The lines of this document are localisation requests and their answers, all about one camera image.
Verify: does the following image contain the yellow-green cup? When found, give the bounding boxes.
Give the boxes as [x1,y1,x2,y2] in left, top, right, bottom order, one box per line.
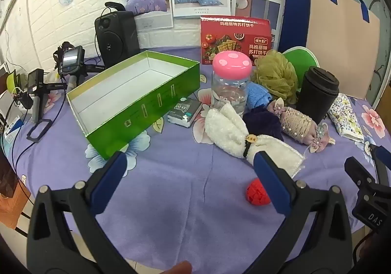
[6,71,22,93]

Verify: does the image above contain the dark purple fluffy cloth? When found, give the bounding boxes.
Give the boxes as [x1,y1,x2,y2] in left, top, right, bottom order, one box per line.
[242,107,284,142]

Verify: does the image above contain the green cardboard box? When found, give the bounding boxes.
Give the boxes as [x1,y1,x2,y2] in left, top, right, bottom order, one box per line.
[66,51,200,160]

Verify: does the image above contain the floral fabric pouch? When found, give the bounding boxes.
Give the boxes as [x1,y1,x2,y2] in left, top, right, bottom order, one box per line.
[327,93,365,142]

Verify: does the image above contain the olive green bath pouf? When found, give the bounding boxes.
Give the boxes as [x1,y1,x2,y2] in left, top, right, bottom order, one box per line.
[254,50,298,105]

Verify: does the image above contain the white fluffy towel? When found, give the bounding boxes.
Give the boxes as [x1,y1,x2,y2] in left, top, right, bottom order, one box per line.
[204,102,306,179]

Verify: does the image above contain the room interior poster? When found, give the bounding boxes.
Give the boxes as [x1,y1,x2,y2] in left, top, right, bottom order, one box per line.
[231,0,282,33]

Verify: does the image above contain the red cracker box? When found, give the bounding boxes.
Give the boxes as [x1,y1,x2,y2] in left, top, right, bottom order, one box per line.
[200,16,272,67]

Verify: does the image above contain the purple floral tablecloth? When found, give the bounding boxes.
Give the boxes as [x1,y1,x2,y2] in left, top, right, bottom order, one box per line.
[0,46,391,274]

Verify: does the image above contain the black speaker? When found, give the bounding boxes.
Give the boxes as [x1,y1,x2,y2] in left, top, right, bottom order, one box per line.
[94,2,140,68]

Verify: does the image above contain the green tissue pack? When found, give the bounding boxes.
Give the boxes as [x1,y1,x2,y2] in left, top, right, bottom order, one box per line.
[167,97,203,128]

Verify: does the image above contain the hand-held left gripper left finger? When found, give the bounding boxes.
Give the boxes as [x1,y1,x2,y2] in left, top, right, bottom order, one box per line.
[27,151,136,274]

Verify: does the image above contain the spare gripper device with screen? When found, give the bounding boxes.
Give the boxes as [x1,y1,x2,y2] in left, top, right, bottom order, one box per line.
[53,45,104,85]

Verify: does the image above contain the red knitted ball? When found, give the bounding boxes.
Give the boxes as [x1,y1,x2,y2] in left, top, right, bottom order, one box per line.
[246,179,272,206]

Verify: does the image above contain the blue towel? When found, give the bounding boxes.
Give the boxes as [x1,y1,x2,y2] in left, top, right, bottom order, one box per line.
[243,82,272,110]

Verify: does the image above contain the clear jar with pink lid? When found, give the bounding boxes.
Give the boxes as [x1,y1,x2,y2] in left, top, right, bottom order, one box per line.
[211,51,253,116]

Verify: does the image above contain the black square frame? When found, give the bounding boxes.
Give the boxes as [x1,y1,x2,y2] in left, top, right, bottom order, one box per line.
[27,118,53,143]

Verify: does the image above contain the pink lace pearl cloth roll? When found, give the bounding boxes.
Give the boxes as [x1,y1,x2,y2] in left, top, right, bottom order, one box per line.
[266,98,336,153]

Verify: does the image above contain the dark feather flower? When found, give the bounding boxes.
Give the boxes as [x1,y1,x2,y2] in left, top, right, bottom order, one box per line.
[53,42,74,58]

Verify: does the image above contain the tan paper bag blue handles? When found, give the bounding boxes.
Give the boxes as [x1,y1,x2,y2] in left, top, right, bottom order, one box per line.
[305,0,381,100]

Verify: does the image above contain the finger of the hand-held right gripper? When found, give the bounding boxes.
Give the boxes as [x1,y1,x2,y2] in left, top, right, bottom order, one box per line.
[369,144,391,186]
[345,157,377,192]

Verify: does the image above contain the black lidded cup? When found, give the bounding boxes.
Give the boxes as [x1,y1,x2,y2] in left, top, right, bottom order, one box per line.
[296,66,340,125]

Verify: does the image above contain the person's left hand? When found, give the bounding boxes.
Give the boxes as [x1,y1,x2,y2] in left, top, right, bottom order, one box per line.
[163,260,193,274]

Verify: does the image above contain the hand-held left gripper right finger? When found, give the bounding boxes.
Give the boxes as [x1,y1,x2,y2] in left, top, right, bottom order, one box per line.
[253,150,362,274]

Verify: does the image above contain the green round paddle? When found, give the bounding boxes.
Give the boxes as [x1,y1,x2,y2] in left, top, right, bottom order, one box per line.
[282,46,320,70]

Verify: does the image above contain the black cable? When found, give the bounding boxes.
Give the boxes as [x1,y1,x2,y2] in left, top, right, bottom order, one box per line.
[0,100,62,207]

